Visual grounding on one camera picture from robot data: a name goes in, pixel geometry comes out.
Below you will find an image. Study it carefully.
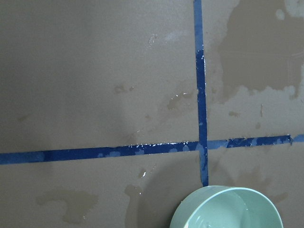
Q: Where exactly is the light green bowl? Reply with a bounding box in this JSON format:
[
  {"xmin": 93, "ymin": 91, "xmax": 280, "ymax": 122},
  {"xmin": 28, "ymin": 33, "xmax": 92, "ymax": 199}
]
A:
[{"xmin": 170, "ymin": 185, "xmax": 284, "ymax": 228}]

